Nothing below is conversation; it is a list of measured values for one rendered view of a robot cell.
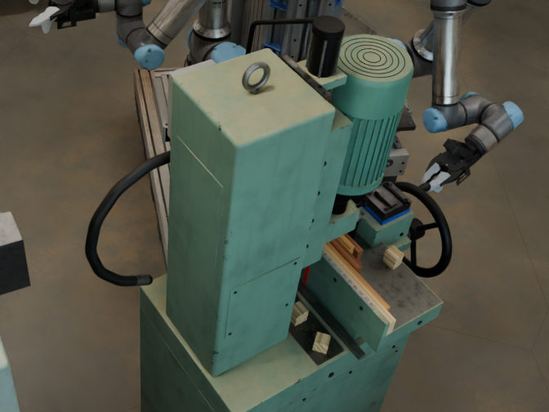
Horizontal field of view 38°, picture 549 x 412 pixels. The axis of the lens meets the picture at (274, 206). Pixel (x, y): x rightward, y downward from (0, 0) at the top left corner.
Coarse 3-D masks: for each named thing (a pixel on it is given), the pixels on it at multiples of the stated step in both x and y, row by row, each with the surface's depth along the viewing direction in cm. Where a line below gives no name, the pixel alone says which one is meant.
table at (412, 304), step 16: (400, 240) 213; (368, 256) 204; (304, 272) 205; (320, 272) 198; (368, 272) 200; (384, 272) 200; (400, 272) 201; (320, 288) 201; (384, 288) 197; (400, 288) 197; (416, 288) 198; (336, 304) 197; (400, 304) 194; (416, 304) 194; (432, 304) 195; (352, 320) 194; (400, 320) 190; (416, 320) 192; (368, 336) 190; (400, 336) 193
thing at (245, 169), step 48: (192, 96) 142; (240, 96) 143; (288, 96) 145; (192, 144) 148; (240, 144) 134; (288, 144) 142; (192, 192) 155; (240, 192) 143; (288, 192) 152; (192, 240) 164; (240, 240) 153; (288, 240) 164; (192, 288) 174; (240, 288) 164; (288, 288) 177; (192, 336) 185; (240, 336) 179
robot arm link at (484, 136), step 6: (480, 126) 226; (474, 132) 225; (480, 132) 224; (486, 132) 224; (480, 138) 224; (486, 138) 223; (492, 138) 224; (486, 144) 224; (492, 144) 224; (486, 150) 225
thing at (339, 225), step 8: (352, 208) 191; (336, 216) 189; (344, 216) 189; (352, 216) 190; (336, 224) 188; (344, 224) 191; (352, 224) 193; (328, 232) 189; (336, 232) 191; (344, 232) 193; (328, 240) 191
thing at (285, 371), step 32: (160, 288) 202; (160, 320) 197; (320, 320) 200; (192, 352) 189; (288, 352) 192; (320, 352) 193; (224, 384) 184; (256, 384) 185; (288, 384) 186; (320, 384) 197
